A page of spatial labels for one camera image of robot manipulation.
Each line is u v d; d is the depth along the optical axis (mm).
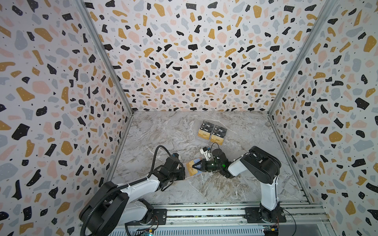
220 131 1001
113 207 406
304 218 751
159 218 730
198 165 877
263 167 532
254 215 747
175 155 816
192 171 881
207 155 858
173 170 702
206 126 1026
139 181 524
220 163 771
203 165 824
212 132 1002
